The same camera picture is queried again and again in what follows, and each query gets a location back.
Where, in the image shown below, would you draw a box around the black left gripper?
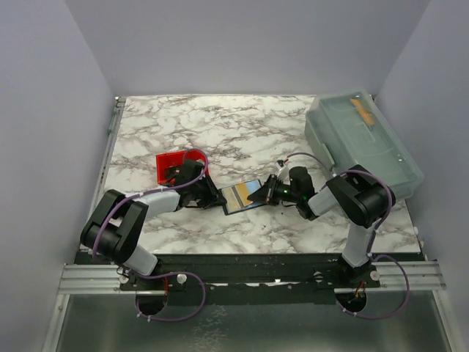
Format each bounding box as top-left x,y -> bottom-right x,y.
191,175 -> 227,210

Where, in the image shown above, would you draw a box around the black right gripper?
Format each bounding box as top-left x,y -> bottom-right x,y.
248,175 -> 300,207

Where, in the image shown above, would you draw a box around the gold credit card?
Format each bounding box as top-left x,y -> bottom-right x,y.
223,188 -> 244,213
234,180 -> 258,207

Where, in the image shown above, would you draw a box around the black leather card holder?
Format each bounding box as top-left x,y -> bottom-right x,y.
219,180 -> 265,216

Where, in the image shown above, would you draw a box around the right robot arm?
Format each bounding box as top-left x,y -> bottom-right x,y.
248,164 -> 396,287

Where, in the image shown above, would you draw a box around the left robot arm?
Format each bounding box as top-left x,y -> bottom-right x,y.
80,159 -> 226,290

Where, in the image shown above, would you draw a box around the red plastic bin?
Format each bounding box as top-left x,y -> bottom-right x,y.
155,149 -> 207,185

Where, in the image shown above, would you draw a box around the green plastic storage box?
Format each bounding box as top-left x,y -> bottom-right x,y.
305,89 -> 424,199

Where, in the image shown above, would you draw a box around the orange tool inside box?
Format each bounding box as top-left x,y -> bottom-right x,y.
350,98 -> 375,127

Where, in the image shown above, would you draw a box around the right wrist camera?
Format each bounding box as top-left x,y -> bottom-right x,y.
276,158 -> 289,180

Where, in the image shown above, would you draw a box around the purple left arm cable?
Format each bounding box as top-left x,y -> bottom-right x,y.
91,148 -> 209,323

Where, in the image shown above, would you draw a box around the aluminium rail frame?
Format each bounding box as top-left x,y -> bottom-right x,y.
45,95 -> 458,351

